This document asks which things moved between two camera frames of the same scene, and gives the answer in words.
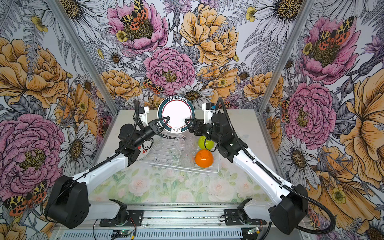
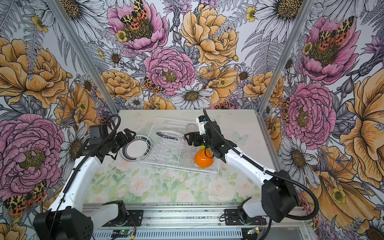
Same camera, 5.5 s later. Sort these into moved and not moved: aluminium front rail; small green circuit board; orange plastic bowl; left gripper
Moved: left gripper
Not moved: orange plastic bowl; aluminium front rail; small green circuit board
